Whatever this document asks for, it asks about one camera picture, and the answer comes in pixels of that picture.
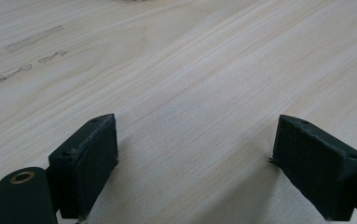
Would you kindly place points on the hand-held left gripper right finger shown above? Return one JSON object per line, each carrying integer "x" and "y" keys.
{"x": 314, "y": 161}

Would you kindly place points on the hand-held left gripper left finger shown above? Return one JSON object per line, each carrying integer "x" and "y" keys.
{"x": 84, "y": 165}

